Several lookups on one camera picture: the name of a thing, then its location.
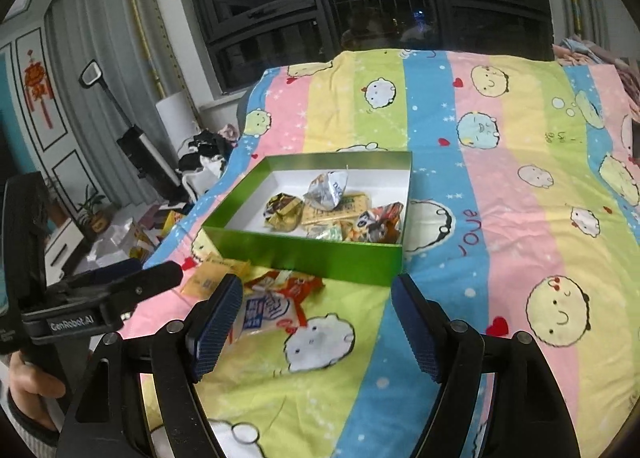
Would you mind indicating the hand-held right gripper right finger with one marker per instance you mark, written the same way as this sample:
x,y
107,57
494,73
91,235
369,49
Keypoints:
x,y
415,323

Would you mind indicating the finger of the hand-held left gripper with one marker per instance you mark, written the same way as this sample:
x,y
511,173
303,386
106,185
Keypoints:
x,y
110,273
150,280

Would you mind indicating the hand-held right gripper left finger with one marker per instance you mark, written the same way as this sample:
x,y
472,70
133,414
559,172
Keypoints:
x,y
220,323

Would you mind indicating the white and blue snack packet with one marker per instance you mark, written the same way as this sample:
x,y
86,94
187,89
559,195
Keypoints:
x,y
265,315

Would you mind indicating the orange-yellow snack packet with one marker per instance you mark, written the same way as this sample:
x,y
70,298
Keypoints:
x,y
210,278

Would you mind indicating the red snack packet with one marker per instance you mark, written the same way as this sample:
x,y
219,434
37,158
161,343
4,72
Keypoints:
x,y
295,285

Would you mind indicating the green cardboard box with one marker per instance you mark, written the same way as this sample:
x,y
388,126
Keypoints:
x,y
300,255

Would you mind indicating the orange-brown snack packet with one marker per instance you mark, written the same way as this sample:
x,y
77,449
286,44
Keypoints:
x,y
377,223

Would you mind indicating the small cream snack packet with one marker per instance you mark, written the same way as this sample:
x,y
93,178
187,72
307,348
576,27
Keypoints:
x,y
327,232

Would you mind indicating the gold crinkled snack packet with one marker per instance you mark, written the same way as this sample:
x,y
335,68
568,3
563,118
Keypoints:
x,y
282,210

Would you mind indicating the pale yellow snack packet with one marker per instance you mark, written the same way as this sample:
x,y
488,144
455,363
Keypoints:
x,y
345,208

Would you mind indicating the silver snack packet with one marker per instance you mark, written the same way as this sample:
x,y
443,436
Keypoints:
x,y
325,190

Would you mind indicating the person's left forearm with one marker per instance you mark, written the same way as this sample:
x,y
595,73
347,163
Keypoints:
x,y
27,440

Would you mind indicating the person's left hand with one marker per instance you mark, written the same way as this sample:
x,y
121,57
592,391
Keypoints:
x,y
30,393

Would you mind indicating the white low cabinet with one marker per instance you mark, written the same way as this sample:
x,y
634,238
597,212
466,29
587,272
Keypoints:
x,y
62,245

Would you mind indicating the yellow cardboard box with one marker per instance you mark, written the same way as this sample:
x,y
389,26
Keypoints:
x,y
145,238

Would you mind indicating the potted plant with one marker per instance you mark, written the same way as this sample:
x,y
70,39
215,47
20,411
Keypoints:
x,y
95,210

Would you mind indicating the black upright vacuum cleaner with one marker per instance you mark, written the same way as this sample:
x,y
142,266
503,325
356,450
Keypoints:
x,y
145,152

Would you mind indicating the striped cartoon printed blanket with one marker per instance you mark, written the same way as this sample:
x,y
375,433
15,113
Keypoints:
x,y
500,218

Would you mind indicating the dark clothes pile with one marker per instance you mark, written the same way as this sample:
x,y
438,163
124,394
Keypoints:
x,y
205,147

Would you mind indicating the white cylinder appliance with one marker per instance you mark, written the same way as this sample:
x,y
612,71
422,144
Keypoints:
x,y
177,115

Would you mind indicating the dark window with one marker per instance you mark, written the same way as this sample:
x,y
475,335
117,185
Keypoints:
x,y
350,2

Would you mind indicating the red knot wall ornament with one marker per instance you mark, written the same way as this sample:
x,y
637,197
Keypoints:
x,y
37,82

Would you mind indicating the yellow wall pipe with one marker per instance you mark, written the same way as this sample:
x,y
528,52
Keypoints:
x,y
142,12

